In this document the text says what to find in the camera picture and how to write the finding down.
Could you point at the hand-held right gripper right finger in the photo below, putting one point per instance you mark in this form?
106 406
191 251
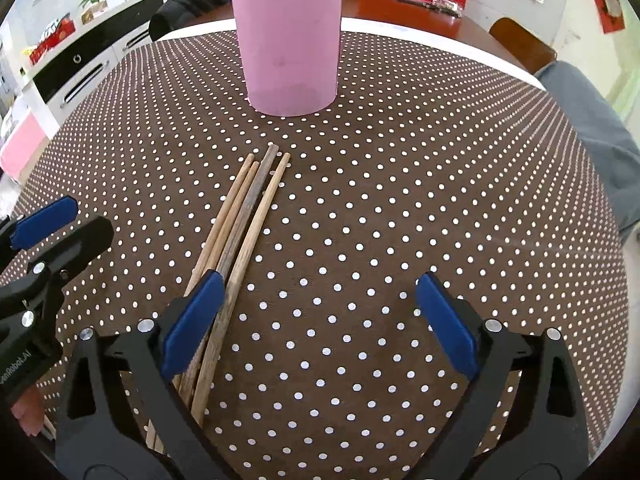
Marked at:
445 325

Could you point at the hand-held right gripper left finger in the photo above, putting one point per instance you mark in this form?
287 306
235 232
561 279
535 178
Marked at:
195 320

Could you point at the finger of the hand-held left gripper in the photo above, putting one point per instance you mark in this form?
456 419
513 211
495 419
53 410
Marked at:
45 220
85 245

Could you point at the pile of wooden chopsticks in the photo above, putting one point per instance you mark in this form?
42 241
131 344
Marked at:
250 220

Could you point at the pink cylindrical cup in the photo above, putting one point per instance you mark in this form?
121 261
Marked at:
287 50

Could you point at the person's left hand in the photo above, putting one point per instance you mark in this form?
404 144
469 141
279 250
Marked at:
27 412

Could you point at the pink storage box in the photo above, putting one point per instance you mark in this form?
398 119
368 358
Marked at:
20 145

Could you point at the brown polka-dot tablecloth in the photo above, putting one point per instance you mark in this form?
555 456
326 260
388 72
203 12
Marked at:
400 185

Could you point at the black and white cabinet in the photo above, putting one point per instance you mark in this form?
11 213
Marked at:
85 70

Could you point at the red boxes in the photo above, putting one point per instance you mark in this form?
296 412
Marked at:
50 40

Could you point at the potted green plant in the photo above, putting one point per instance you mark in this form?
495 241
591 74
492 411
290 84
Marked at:
92 0

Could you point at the person's grey trouser leg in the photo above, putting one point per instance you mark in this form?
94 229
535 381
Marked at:
595 135

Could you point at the black jacket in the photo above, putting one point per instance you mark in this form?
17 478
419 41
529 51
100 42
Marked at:
190 5

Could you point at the brown wooden chair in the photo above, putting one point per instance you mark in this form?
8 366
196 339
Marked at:
525 42

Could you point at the black plastic packet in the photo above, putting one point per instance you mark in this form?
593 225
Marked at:
440 5

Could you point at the red paper wall decoration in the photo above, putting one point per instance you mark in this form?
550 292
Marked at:
609 10

